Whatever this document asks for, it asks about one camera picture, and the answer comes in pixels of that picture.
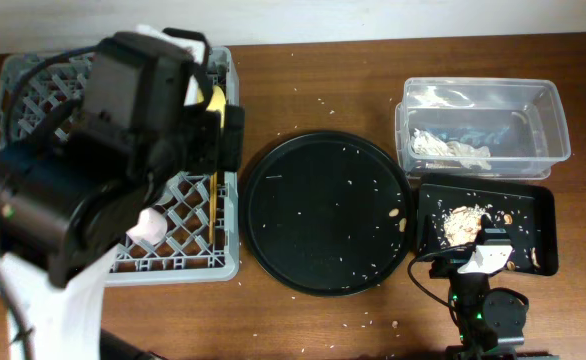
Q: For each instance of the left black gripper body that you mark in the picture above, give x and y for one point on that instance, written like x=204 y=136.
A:
x=202 y=146

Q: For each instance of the wooden chopstick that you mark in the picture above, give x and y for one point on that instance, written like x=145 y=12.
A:
x=213 y=184

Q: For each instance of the yellow bowl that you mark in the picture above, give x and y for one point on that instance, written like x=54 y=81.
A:
x=217 y=104

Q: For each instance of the pink plastic cup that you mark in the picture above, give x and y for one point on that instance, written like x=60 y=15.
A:
x=151 y=227

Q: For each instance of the white napkin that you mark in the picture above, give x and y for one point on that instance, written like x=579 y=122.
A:
x=425 y=143

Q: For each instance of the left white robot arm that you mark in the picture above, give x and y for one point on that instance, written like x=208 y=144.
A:
x=72 y=188

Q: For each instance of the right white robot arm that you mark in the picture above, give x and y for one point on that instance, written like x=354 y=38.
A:
x=490 y=320

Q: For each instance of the round black tray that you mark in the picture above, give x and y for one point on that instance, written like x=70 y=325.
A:
x=315 y=213

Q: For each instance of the clear plastic bin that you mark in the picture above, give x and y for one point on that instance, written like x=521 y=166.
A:
x=521 y=121

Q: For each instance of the black rectangular bin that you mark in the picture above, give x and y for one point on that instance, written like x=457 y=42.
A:
x=525 y=212

